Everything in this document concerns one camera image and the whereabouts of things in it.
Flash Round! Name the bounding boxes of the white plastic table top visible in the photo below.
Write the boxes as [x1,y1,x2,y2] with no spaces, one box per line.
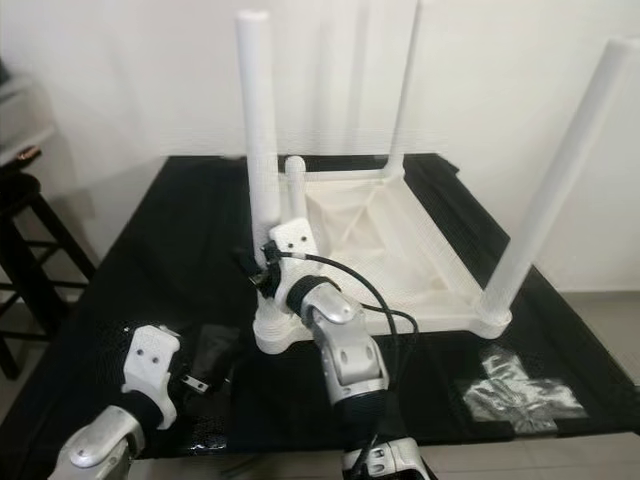
[252,165,513,356]

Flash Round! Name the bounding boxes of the black tablecloth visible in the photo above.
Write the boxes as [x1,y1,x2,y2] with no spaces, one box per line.
[0,152,640,471]

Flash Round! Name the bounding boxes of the black stool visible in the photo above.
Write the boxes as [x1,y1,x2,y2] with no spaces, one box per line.
[0,175,111,381]

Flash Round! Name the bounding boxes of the clear container green lid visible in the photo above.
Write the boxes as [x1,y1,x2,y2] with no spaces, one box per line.
[0,70,51,166]

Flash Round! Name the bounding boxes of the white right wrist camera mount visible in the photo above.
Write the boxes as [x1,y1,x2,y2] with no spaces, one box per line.
[268,218,320,313]

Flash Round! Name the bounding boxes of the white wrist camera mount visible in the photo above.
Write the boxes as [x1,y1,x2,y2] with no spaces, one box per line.
[122,325,183,431]
[268,218,320,313]

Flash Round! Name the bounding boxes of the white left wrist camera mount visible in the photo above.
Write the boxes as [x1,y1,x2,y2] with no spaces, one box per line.
[122,325,183,431]

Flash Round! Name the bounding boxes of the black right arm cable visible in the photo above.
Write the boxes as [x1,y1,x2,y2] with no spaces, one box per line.
[290,252,422,473]

